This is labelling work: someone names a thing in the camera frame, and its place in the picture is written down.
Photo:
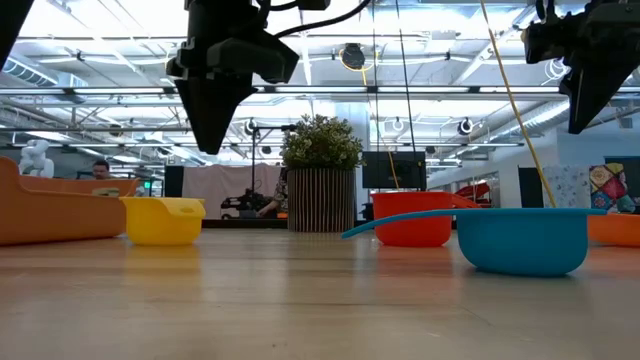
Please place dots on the white robot statue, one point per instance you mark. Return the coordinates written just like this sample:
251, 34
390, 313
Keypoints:
36, 162

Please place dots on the green leafy artificial plant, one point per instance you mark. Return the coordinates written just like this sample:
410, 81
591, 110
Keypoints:
320, 145

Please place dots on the colourful patchwork poster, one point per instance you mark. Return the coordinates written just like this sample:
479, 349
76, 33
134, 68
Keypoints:
610, 190

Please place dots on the black table edge rail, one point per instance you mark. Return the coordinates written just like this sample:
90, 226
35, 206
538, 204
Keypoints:
250, 224

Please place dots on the teal measuring cup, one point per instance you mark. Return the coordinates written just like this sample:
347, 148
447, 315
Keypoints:
520, 245

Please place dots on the white patterned board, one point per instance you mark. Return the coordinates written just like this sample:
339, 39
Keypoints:
570, 192

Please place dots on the orange measuring cup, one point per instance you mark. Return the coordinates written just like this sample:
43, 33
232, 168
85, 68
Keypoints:
617, 231

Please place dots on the red measuring cup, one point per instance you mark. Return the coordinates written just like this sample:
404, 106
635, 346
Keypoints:
410, 236

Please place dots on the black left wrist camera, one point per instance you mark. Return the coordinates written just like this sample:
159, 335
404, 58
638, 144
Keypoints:
255, 60

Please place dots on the black door panel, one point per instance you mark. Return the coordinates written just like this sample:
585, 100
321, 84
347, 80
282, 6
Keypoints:
529, 195

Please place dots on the ribbed striped planter pot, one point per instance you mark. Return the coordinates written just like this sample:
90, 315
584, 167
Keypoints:
320, 200

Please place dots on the yellow measuring cup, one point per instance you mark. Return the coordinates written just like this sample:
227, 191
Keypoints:
160, 225

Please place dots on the tall black panel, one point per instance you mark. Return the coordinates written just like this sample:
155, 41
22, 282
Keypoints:
173, 192

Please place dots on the black boom stand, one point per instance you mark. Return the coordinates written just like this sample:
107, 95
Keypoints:
253, 160

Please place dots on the black monitor screen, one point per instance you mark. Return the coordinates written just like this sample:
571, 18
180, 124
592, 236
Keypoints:
380, 172

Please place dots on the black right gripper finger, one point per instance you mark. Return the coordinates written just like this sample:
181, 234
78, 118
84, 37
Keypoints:
600, 90
571, 87

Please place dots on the small black background robot arm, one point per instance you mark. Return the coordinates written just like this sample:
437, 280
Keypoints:
245, 202

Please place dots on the orange plastic basket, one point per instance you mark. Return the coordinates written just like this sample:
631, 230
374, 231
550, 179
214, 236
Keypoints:
60, 220

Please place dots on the long black ceiling light bar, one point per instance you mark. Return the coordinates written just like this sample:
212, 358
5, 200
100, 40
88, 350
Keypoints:
372, 90

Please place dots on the green exit sign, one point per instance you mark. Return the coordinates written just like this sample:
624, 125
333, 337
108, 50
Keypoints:
147, 185

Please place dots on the person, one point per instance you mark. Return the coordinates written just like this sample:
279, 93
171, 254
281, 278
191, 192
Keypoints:
280, 192
101, 171

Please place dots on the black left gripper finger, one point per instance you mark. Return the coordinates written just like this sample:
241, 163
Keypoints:
212, 110

